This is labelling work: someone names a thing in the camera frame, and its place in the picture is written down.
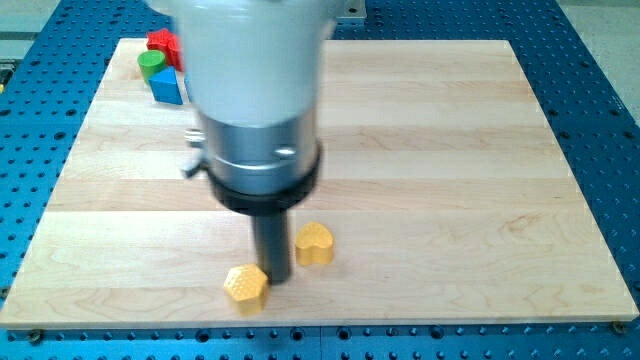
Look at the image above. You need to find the blue triangle block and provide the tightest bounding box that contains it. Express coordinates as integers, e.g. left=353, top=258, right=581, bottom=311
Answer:
left=148, top=66, right=183, bottom=105

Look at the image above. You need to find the yellow hexagon block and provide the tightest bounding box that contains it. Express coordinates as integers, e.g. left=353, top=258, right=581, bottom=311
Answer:
left=223, top=263, right=269, bottom=316

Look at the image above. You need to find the black flange tool mount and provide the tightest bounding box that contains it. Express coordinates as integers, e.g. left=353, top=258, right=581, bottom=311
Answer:
left=206, top=141, right=323, bottom=216

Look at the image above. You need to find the yellow heart block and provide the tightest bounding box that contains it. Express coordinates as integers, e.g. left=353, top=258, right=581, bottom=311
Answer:
left=295, top=222, right=334, bottom=266

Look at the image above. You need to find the green cylinder block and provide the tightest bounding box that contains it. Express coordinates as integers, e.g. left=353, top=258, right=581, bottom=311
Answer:
left=137, top=50, right=167, bottom=83

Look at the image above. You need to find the red star block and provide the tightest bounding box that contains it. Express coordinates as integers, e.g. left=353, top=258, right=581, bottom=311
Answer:
left=146, top=28, right=184, bottom=72

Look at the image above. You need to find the blue perforated metal base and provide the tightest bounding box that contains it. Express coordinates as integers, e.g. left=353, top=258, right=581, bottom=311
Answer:
left=1, top=1, right=639, bottom=359

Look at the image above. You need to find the light wooden board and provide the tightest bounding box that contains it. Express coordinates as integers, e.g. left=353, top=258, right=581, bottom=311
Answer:
left=1, top=39, right=638, bottom=330

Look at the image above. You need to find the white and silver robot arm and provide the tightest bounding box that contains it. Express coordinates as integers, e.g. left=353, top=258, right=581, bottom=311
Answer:
left=148, top=0, right=343, bottom=284

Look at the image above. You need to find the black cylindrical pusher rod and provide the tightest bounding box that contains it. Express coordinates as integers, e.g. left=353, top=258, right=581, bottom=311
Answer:
left=251, top=210, right=291, bottom=284

